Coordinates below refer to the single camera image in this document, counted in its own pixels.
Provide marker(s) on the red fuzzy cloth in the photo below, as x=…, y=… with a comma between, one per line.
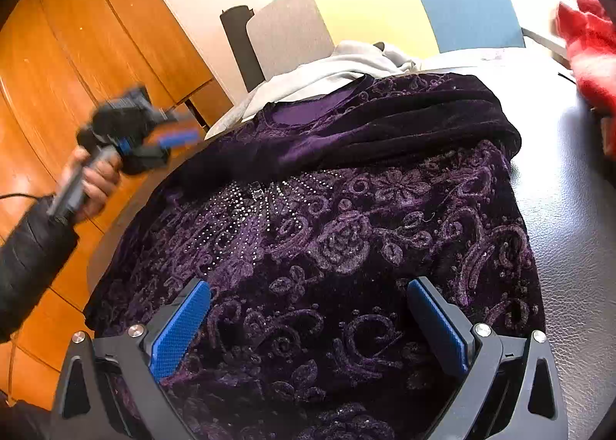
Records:
x=589, y=50

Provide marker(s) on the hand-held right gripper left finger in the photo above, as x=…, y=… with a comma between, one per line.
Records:
x=180, y=324

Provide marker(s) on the person's left hand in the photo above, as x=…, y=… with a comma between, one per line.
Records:
x=94, y=182

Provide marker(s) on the light grey garment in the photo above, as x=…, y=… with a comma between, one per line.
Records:
x=317, y=72

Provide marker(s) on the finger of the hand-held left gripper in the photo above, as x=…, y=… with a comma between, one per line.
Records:
x=179, y=138
x=168, y=113

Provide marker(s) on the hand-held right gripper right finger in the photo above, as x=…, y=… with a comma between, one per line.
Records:
x=440, y=324

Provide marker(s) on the grey yellow blue headboard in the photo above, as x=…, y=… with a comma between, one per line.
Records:
x=380, y=11

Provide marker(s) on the wooden wardrobe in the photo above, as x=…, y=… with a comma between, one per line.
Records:
x=91, y=98

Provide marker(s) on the purple velvet floral garment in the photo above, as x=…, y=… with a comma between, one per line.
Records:
x=327, y=267

